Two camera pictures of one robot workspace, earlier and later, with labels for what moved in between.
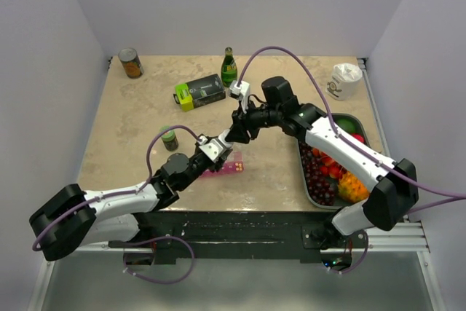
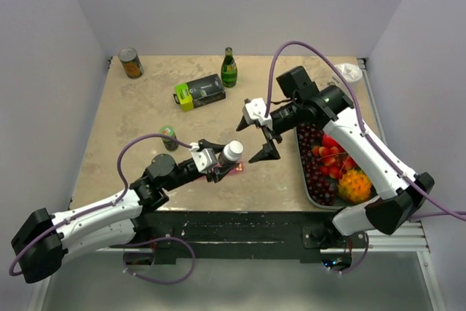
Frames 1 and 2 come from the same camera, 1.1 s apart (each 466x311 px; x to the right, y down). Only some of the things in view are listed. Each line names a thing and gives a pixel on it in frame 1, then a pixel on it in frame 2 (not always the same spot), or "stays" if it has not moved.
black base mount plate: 238,237 stays
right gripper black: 239,134 to 269,151
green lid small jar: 170,139 stays
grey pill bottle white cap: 222,138 to 231,153
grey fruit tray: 331,185 stays
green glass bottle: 229,71 stays
